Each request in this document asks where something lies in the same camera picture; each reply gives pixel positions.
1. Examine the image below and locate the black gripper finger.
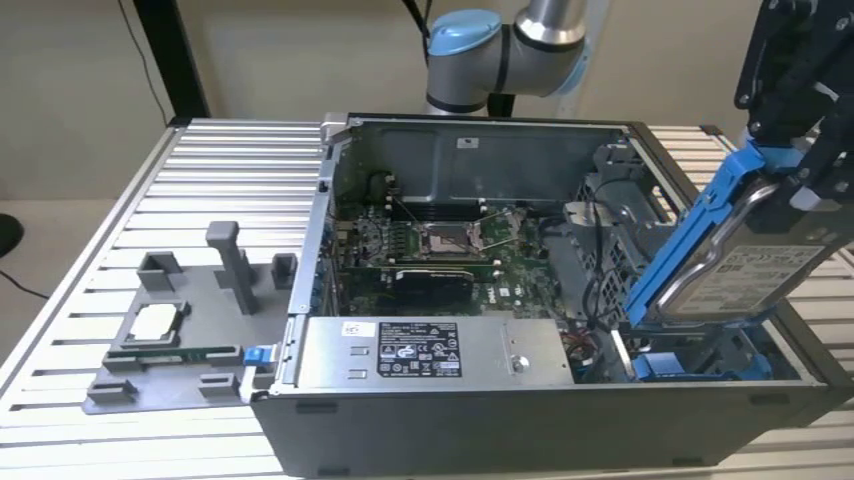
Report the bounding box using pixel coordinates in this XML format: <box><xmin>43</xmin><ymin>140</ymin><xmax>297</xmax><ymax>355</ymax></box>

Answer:
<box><xmin>750</xmin><ymin>89</ymin><xmax>854</xmax><ymax>236</ymax></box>
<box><xmin>733</xmin><ymin>0</ymin><xmax>854</xmax><ymax>149</ymax></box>

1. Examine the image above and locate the hard disk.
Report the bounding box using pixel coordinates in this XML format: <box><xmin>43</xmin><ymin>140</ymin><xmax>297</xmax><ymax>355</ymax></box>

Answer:
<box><xmin>626</xmin><ymin>137</ymin><xmax>836</xmax><ymax>331</ymax></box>

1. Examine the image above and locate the blue plastic disk carrier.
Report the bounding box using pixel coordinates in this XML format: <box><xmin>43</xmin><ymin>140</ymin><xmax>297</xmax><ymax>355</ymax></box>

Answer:
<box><xmin>630</xmin><ymin>349</ymin><xmax>780</xmax><ymax>384</ymax></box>

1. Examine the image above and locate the metal socket cover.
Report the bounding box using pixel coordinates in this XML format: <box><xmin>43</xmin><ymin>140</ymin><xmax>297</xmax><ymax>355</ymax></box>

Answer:
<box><xmin>478</xmin><ymin>206</ymin><xmax>533</xmax><ymax>251</ymax></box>

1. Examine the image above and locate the green motherboard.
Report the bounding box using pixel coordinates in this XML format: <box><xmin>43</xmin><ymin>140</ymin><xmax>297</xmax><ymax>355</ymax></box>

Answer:
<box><xmin>330</xmin><ymin>199</ymin><xmax>569</xmax><ymax>321</ymax></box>

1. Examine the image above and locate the CPU socket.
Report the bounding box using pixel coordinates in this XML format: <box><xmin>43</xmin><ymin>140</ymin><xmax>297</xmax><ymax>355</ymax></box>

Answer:
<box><xmin>417</xmin><ymin>222</ymin><xmax>486</xmax><ymax>259</ymax></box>

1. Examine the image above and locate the black graphics card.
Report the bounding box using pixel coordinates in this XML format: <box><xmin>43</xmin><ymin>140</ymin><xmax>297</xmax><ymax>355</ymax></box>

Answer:
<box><xmin>343</xmin><ymin>264</ymin><xmax>499</xmax><ymax>306</ymax></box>

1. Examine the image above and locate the silver power supply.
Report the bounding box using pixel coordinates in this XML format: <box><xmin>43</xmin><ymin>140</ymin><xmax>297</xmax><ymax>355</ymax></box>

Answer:
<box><xmin>293</xmin><ymin>317</ymin><xmax>577</xmax><ymax>389</ymax></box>

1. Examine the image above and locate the open black PC case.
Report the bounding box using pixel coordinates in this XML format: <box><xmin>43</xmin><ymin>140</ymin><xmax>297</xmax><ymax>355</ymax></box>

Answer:
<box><xmin>250</xmin><ymin>112</ymin><xmax>854</xmax><ymax>479</ymax></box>

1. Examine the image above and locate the green RAM stick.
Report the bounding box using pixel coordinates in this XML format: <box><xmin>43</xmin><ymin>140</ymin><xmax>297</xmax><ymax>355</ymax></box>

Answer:
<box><xmin>106</xmin><ymin>349</ymin><xmax>239</xmax><ymax>362</ymax></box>

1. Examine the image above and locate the silver CPU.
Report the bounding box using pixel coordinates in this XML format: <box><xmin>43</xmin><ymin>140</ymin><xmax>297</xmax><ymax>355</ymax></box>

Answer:
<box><xmin>130</xmin><ymin>303</ymin><xmax>183</xmax><ymax>341</ymax></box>

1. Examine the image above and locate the grey parts rack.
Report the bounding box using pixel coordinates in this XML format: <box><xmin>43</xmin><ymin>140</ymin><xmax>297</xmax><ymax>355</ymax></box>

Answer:
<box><xmin>79</xmin><ymin>219</ymin><xmax>299</xmax><ymax>417</ymax></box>

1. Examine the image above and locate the black round stand base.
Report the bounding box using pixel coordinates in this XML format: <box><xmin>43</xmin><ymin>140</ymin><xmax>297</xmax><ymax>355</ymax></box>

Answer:
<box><xmin>0</xmin><ymin>212</ymin><xmax>26</xmax><ymax>259</ymax></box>

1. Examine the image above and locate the black internal cable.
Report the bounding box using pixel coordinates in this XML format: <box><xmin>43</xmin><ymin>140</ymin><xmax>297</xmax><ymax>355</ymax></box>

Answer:
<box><xmin>581</xmin><ymin>219</ymin><xmax>614</xmax><ymax>331</ymax></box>

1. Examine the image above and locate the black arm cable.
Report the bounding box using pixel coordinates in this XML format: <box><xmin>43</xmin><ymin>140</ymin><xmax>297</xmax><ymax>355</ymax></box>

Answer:
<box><xmin>399</xmin><ymin>0</ymin><xmax>435</xmax><ymax>39</ymax></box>

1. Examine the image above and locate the wire locking lever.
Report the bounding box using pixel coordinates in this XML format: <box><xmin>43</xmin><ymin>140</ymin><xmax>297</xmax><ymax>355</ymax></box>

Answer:
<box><xmin>389</xmin><ymin>195</ymin><xmax>435</xmax><ymax>236</ymax></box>

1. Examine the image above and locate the black frame post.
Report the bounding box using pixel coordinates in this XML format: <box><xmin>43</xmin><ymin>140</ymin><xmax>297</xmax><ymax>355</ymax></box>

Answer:
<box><xmin>131</xmin><ymin>0</ymin><xmax>213</xmax><ymax>126</ymax></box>

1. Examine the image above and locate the black floor cable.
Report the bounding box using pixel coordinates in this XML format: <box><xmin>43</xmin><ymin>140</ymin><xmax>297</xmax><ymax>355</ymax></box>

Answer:
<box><xmin>0</xmin><ymin>269</ymin><xmax>52</xmax><ymax>301</ymax></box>

